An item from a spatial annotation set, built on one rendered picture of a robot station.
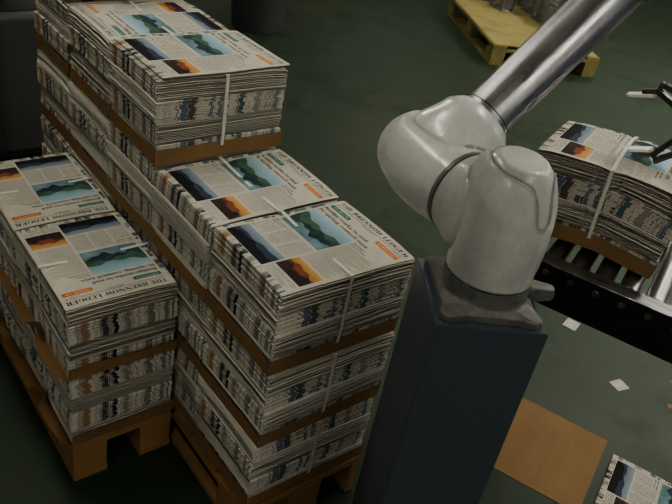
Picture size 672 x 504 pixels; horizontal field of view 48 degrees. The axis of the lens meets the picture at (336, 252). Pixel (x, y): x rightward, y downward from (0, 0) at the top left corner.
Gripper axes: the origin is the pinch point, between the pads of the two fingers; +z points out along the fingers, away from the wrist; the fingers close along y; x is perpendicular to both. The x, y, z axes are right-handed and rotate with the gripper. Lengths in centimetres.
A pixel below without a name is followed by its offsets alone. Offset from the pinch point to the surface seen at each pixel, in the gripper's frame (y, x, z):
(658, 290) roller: 37.9, -15.6, -12.4
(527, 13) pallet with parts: 38, 489, 183
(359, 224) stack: 15, -49, 51
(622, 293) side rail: 35.8, -24.2, -5.6
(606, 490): 117, -1, -1
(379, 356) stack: 49, -54, 46
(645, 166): 10.4, -3.0, -5.0
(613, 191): 14.4, -12.3, 0.4
